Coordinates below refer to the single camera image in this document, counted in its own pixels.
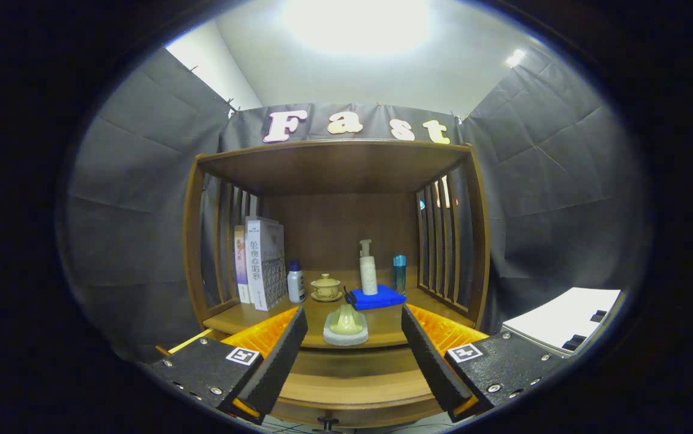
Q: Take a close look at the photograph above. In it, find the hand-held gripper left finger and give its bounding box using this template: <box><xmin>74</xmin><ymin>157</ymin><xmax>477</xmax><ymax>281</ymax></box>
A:
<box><xmin>144</xmin><ymin>306</ymin><xmax>309</xmax><ymax>426</ymax></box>

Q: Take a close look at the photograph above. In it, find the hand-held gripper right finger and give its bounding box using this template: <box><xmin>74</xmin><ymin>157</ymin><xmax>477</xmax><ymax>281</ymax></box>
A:
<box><xmin>400</xmin><ymin>303</ymin><xmax>567</xmax><ymax>423</ymax></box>

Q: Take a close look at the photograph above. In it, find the green scrub brush grey sponge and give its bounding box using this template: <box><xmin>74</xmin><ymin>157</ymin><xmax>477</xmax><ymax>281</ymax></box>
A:
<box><xmin>323</xmin><ymin>304</ymin><xmax>369</xmax><ymax>347</ymax></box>

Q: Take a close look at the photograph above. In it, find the wooden drawer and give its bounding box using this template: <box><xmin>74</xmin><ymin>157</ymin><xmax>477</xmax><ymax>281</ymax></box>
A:
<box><xmin>154</xmin><ymin>327</ymin><xmax>461</xmax><ymax>432</ymax></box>

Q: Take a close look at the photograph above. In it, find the wooden countertop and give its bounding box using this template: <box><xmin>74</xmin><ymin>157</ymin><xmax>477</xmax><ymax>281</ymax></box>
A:
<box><xmin>203</xmin><ymin>268</ymin><xmax>473</xmax><ymax>350</ymax></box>

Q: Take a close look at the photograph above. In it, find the wooden cabinet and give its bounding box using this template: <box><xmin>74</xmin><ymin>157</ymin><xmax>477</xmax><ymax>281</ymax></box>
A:
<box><xmin>182</xmin><ymin>139</ymin><xmax>492</xmax><ymax>430</ymax></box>

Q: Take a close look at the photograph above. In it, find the white bottle blue cap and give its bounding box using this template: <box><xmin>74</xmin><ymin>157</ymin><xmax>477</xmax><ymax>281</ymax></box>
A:
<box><xmin>286</xmin><ymin>260</ymin><xmax>306</xmax><ymax>304</ymax></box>

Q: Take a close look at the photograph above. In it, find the blue folded cloth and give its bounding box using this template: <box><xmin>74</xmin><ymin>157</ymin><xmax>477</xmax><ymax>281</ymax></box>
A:
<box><xmin>344</xmin><ymin>285</ymin><xmax>408</xmax><ymax>311</ymax></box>

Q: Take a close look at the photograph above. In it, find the yellow lidded teacup with saucer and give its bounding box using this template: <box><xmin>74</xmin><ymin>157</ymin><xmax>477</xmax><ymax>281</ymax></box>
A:
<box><xmin>310</xmin><ymin>273</ymin><xmax>344</xmax><ymax>303</ymax></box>

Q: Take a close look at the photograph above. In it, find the blue clear bottle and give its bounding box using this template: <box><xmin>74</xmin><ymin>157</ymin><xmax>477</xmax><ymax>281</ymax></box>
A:
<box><xmin>393</xmin><ymin>254</ymin><xmax>408</xmax><ymax>295</ymax></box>

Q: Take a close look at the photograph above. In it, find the white patterned book box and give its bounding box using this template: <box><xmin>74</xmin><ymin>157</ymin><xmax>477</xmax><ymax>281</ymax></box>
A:
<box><xmin>245</xmin><ymin>216</ymin><xmax>288</xmax><ymax>312</ymax></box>

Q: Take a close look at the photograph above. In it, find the purple book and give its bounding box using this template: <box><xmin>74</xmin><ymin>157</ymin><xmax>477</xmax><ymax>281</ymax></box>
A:
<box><xmin>234</xmin><ymin>225</ymin><xmax>252</xmax><ymax>304</ymax></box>

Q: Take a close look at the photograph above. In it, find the white pump bottle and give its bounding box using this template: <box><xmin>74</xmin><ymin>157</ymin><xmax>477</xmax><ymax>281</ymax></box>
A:
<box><xmin>359</xmin><ymin>239</ymin><xmax>379</xmax><ymax>296</ymax></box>

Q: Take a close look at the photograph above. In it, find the black backdrop cloth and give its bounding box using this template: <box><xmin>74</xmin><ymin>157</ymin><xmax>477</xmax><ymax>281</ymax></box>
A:
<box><xmin>60</xmin><ymin>45</ymin><xmax>648</xmax><ymax>362</ymax></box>

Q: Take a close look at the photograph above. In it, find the thin floor cable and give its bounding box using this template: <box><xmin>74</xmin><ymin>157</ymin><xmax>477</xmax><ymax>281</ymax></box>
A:
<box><xmin>262</xmin><ymin>419</ymin><xmax>443</xmax><ymax>433</ymax></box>

